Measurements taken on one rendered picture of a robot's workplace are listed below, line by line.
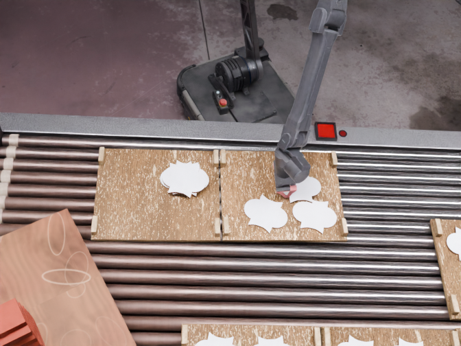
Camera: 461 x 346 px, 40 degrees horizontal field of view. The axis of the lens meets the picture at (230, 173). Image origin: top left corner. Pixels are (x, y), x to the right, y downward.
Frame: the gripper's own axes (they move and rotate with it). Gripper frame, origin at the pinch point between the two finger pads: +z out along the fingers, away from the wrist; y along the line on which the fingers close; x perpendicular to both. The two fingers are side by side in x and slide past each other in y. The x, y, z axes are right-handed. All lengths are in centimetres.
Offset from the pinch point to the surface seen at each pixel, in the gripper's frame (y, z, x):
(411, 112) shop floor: 113, 104, -82
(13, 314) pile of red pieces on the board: -59, -46, 68
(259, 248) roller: -21.3, 2.1, 10.7
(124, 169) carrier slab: 8, -9, 54
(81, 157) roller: 15, -10, 69
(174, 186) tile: -1.1, -8.8, 36.5
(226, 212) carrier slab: -9.0, -2.0, 20.3
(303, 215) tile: -10.8, 1.8, -4.9
